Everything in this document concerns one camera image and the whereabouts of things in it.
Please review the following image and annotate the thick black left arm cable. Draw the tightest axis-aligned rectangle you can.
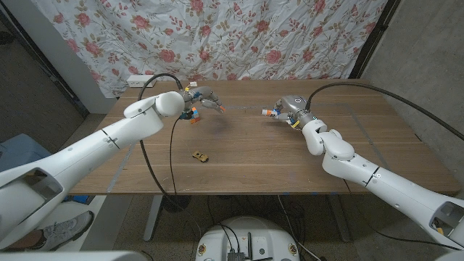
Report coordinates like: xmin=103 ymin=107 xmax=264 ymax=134
xmin=137 ymin=72 xmax=204 ymax=240

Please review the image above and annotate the grey sneaker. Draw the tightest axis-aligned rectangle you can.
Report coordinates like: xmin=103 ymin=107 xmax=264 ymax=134
xmin=34 ymin=210 xmax=96 ymax=252

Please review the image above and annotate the black round floor fan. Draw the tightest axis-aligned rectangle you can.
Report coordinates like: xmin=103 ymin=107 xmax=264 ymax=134
xmin=162 ymin=195 xmax=192 ymax=214

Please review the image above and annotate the black backdrop stand pole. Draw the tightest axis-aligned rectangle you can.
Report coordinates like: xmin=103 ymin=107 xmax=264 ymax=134
xmin=347 ymin=0 xmax=402 ymax=80

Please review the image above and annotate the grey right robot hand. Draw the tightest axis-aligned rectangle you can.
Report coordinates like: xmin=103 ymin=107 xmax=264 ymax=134
xmin=273 ymin=94 xmax=318 ymax=129

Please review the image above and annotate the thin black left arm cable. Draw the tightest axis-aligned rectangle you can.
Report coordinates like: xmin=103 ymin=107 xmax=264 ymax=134
xmin=169 ymin=116 xmax=181 ymax=197

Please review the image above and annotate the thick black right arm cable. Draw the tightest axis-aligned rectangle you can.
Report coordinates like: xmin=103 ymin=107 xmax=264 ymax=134
xmin=305 ymin=81 xmax=464 ymax=141

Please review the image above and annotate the yellow toy car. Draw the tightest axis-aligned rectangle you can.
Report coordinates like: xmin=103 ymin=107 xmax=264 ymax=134
xmin=191 ymin=150 xmax=210 ymax=163

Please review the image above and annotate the floral backdrop cloth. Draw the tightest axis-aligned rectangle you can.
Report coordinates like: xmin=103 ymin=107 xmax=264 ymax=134
xmin=30 ymin=0 xmax=389 ymax=99

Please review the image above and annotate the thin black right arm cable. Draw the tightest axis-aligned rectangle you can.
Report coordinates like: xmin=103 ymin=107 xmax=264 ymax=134
xmin=342 ymin=179 xmax=461 ymax=252

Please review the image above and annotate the white power strip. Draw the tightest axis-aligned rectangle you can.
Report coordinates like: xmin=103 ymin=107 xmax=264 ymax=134
xmin=125 ymin=74 xmax=157 ymax=88

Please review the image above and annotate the grey table leg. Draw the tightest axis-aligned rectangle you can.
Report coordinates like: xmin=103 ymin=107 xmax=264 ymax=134
xmin=143 ymin=195 xmax=164 ymax=243
xmin=328 ymin=195 xmax=352 ymax=243

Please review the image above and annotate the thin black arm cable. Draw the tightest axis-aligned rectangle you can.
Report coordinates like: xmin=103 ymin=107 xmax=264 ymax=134
xmin=342 ymin=179 xmax=461 ymax=252
xmin=169 ymin=116 xmax=181 ymax=197

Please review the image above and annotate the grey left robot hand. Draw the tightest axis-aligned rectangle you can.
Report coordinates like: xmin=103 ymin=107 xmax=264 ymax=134
xmin=181 ymin=86 xmax=226 ymax=114

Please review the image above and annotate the blue plastic bin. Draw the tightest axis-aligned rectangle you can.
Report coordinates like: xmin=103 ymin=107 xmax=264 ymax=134
xmin=0 ymin=133 xmax=51 ymax=173

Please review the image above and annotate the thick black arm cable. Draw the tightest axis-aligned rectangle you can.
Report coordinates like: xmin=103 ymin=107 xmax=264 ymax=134
xmin=305 ymin=81 xmax=464 ymax=141
xmin=137 ymin=72 xmax=204 ymax=240

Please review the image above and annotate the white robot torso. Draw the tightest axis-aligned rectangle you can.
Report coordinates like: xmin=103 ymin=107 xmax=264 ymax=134
xmin=194 ymin=216 xmax=301 ymax=261

